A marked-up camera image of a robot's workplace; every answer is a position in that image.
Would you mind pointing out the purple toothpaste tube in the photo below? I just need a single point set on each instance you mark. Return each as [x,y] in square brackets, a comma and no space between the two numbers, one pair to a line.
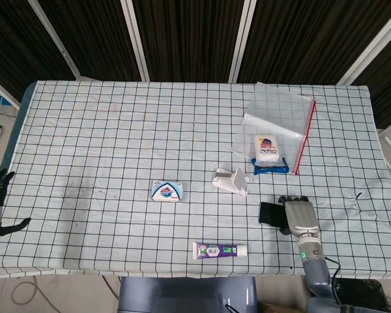
[215,251]

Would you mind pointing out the blue snack packet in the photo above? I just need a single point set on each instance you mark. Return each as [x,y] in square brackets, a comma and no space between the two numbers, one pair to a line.
[270,169]

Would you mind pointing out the black smartphone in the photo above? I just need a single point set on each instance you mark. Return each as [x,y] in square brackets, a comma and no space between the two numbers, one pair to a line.
[272,213]

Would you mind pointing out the clear red-sealed zip bag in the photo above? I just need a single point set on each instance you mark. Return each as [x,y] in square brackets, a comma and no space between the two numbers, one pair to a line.
[277,120]

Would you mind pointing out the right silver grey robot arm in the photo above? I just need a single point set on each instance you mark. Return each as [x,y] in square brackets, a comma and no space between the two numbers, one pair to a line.
[316,274]

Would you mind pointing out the blue table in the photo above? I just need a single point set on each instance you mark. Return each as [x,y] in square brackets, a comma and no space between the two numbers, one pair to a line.
[21,111]

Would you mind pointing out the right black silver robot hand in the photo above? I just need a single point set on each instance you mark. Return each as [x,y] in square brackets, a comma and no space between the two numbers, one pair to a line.
[301,216]

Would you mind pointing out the black bag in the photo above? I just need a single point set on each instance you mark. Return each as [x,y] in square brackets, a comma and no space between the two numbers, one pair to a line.
[358,293]

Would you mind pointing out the white black checked tablecloth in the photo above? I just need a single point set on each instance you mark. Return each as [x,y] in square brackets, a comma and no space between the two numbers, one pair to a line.
[117,146]

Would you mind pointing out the white blue soap box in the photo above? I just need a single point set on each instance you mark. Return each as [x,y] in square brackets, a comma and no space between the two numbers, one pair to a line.
[166,191]

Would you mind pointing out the white phone stand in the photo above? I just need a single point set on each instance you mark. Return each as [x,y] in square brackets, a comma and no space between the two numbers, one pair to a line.
[239,178]

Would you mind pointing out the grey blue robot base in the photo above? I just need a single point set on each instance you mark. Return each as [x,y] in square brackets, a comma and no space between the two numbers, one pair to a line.
[185,295]

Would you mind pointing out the white partition frame post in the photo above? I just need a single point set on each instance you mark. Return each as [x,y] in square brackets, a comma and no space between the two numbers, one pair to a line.
[55,39]
[371,45]
[135,39]
[242,39]

